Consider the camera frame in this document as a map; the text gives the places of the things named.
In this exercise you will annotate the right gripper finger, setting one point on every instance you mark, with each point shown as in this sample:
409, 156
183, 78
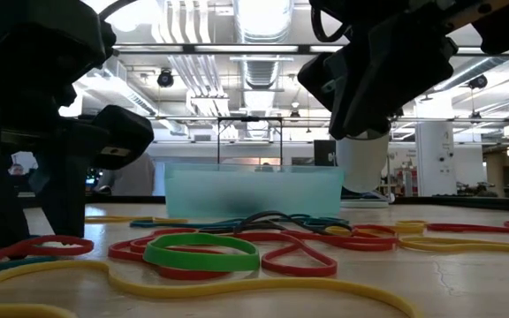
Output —
360, 110

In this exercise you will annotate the red rubber band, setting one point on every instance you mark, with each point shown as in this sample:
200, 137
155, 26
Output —
360, 242
298, 269
480, 228
117, 252
88, 246

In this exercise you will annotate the teal rubber band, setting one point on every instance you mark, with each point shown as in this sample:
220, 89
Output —
16, 264

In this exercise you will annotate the translucent green plastic bin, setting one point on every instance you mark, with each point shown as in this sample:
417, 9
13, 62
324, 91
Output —
254, 190

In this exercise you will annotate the dark grey rubber band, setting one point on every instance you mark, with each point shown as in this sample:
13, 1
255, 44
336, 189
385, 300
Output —
263, 215

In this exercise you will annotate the wide green rubber band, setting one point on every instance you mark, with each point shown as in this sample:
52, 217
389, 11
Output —
201, 262

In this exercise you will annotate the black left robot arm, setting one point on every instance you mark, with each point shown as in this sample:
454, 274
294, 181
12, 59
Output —
38, 40

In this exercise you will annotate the long yellow rubber band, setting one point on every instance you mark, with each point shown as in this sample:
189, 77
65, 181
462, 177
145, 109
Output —
347, 285

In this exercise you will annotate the person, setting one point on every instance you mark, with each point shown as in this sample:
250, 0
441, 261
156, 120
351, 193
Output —
16, 170

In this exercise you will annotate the black monitor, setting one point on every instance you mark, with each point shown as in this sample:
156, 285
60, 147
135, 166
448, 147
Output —
324, 152

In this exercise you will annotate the black hanging spotlight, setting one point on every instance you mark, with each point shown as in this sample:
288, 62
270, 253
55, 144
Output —
165, 79
477, 82

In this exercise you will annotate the white pillar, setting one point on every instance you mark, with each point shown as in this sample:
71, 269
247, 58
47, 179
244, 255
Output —
435, 154

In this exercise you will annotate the black overhead crossbar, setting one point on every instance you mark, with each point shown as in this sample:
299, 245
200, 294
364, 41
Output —
188, 48

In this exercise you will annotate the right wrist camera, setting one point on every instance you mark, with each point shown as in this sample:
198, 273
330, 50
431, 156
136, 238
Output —
321, 75

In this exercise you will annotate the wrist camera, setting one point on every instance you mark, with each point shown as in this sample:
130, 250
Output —
321, 75
117, 132

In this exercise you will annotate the white dome security camera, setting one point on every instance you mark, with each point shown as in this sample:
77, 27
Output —
362, 168

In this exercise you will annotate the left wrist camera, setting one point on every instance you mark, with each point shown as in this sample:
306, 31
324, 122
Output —
117, 132

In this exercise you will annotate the silver ventilation duct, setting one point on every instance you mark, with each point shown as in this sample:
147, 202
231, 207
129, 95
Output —
261, 70

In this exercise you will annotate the black background rig frame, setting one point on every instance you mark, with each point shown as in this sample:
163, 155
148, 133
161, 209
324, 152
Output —
250, 118

